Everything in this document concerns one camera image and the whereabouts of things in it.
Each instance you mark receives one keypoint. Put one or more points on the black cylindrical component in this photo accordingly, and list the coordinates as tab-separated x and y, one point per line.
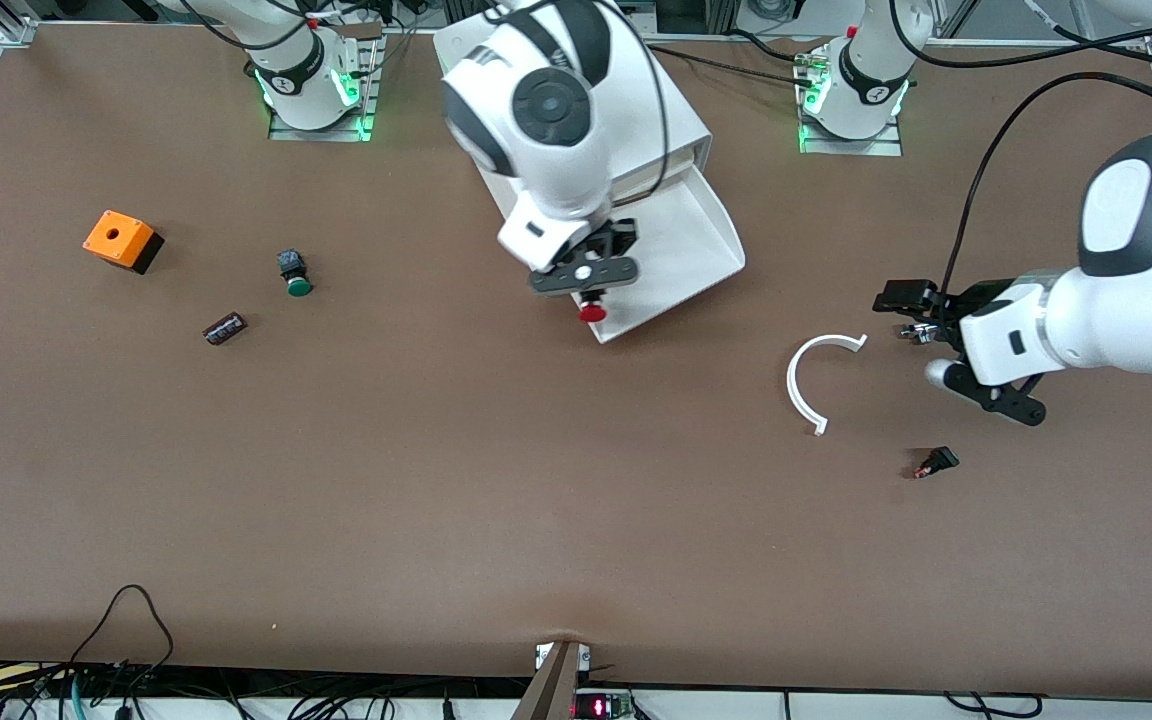
224	329

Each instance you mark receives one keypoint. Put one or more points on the green mushroom push button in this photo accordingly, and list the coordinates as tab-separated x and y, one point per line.
297	287

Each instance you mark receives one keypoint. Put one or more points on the white curved plastic piece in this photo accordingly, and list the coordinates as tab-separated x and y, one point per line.
792	382

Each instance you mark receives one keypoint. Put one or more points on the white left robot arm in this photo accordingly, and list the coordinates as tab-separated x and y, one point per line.
1136	300

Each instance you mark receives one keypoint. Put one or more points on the orange button enclosure box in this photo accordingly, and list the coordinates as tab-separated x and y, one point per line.
116	238

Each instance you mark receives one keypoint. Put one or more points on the small silver metal part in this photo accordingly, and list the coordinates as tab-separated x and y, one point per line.
921	333

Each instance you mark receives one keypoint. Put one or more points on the red mushroom push button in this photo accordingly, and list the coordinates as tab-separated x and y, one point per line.
592	313

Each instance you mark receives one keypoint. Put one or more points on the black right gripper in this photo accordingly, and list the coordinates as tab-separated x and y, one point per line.
615	240

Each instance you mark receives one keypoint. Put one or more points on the grey left arm base plate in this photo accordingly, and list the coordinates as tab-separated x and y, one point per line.
851	147

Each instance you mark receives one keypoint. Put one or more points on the small black switch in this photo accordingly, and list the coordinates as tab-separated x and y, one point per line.
944	460

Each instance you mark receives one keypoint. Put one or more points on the white plastic drawer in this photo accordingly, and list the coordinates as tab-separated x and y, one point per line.
686	240

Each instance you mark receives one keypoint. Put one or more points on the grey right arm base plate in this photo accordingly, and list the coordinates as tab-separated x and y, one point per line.
321	134

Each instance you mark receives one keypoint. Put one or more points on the white drawer cabinet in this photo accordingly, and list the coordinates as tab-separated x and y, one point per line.
676	100

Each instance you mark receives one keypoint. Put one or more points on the red LED display device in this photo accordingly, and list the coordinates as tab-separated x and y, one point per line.
596	707

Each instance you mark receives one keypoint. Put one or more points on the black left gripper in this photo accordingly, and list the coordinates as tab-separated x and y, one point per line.
976	298

